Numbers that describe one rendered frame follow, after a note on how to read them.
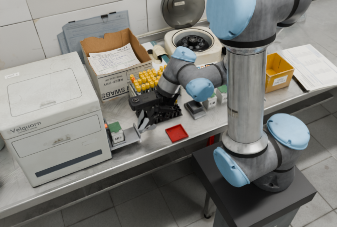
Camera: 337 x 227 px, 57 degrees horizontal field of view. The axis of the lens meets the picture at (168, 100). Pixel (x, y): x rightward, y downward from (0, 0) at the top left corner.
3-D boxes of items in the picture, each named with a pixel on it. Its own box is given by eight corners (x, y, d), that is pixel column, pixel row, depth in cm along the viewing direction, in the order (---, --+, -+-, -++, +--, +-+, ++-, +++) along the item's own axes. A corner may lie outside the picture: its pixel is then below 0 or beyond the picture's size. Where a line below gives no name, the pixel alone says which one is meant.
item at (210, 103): (207, 110, 130) (208, 98, 125) (201, 103, 133) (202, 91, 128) (215, 107, 131) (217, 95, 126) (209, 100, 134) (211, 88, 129)
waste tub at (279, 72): (264, 94, 136) (269, 76, 129) (247, 76, 145) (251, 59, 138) (289, 86, 140) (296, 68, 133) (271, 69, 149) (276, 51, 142)
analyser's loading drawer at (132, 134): (87, 161, 109) (83, 152, 106) (82, 148, 114) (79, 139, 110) (141, 141, 115) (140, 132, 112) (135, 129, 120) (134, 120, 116)
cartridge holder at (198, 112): (194, 119, 126) (195, 113, 123) (183, 105, 131) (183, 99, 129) (205, 115, 128) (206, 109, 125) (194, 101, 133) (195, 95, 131)
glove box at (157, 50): (155, 86, 141) (154, 69, 134) (136, 57, 156) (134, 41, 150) (179, 78, 144) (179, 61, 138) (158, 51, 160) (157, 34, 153)
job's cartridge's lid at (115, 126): (112, 134, 107) (111, 133, 107) (107, 125, 111) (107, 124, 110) (122, 130, 109) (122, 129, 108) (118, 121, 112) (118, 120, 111)
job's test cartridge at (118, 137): (114, 145, 112) (111, 134, 107) (110, 136, 115) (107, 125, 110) (124, 141, 113) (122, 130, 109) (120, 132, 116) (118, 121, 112)
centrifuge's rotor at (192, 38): (182, 63, 143) (182, 50, 138) (172, 45, 154) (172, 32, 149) (213, 58, 146) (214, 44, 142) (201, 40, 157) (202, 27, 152)
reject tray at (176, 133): (172, 142, 117) (172, 141, 117) (165, 130, 122) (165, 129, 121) (188, 136, 119) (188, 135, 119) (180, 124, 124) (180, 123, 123)
